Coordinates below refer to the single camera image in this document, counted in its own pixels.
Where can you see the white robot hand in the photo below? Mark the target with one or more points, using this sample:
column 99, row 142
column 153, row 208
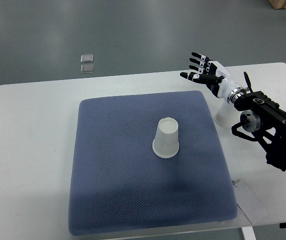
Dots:
column 215, row 76

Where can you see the white paper cup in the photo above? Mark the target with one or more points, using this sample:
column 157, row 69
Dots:
column 166, row 141
column 224, row 113

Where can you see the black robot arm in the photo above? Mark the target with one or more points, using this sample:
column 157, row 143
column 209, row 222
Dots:
column 255, row 142

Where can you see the white paper cup on cushion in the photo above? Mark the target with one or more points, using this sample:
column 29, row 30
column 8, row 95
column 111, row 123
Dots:
column 166, row 141

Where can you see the upper metal floor plate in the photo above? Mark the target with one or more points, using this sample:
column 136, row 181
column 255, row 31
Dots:
column 87, row 58

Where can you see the blue grey cushion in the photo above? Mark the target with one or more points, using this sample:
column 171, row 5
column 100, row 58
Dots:
column 118, row 183

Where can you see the white paper tag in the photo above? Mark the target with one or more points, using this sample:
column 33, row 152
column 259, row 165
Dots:
column 248, row 203

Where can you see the white table leg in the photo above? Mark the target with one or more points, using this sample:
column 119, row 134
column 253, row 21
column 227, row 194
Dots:
column 248, row 233

